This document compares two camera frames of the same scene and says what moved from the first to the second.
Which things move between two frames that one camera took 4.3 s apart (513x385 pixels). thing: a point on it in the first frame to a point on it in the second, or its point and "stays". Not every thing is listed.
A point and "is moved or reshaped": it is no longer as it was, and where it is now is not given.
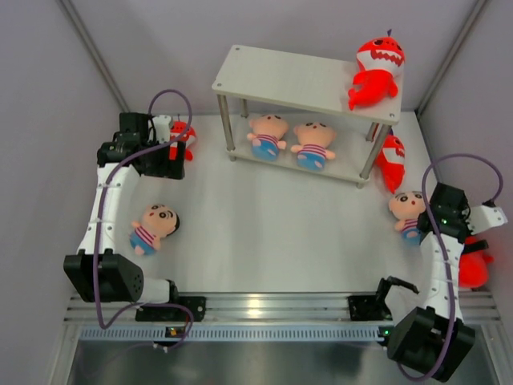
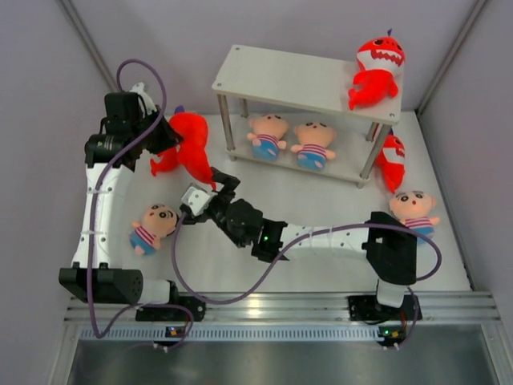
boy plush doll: (267, 132) stays
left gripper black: (172, 169) to (149, 117)
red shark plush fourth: (379, 62) stays
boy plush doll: (406, 206) stays
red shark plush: (473, 269) is moved or reshaped
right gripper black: (475, 245) to (231, 184)
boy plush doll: (313, 139) stays
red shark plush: (180, 131) is moved or reshaped
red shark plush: (389, 163) stays
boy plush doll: (157, 221) stays
